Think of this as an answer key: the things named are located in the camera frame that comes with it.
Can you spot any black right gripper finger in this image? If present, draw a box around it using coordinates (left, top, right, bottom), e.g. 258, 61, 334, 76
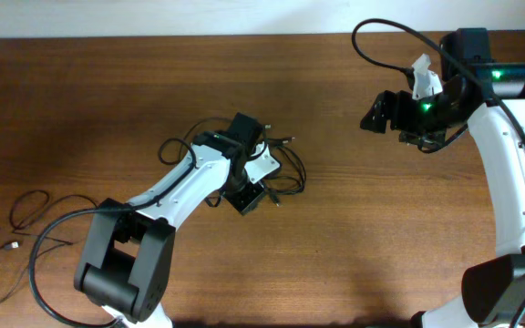
372, 90, 397, 117
360, 111, 388, 134

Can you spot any black cable with silver USB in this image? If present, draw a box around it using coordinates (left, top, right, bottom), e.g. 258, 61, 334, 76
182, 116, 282, 209

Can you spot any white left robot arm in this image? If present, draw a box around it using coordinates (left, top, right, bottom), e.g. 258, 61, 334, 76
74, 113, 280, 327

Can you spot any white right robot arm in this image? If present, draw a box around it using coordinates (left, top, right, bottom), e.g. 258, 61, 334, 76
360, 28, 525, 327

